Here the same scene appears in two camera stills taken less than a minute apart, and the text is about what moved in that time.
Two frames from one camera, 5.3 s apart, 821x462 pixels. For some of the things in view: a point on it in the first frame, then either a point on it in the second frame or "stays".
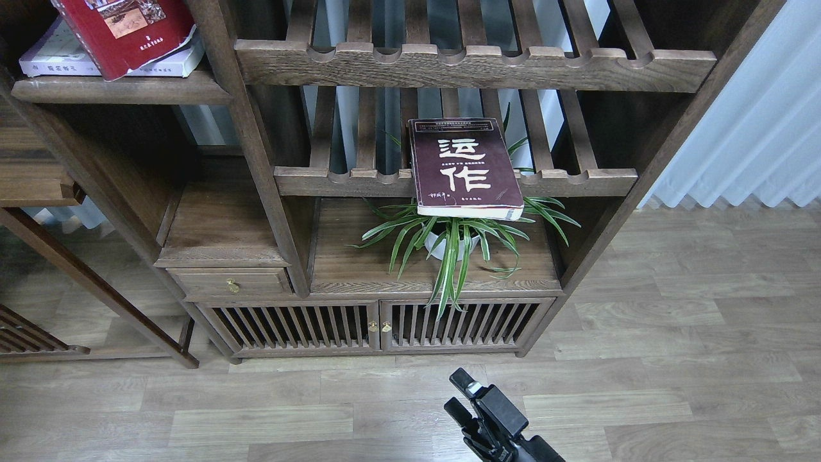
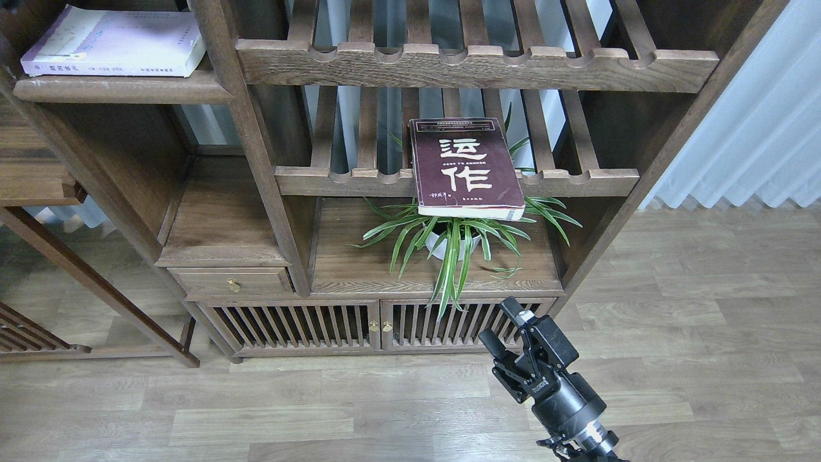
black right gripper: (496, 435) to (562, 403)
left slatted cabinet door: (269, 328) stays
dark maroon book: (462, 169) stays
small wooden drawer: (231, 282) stays
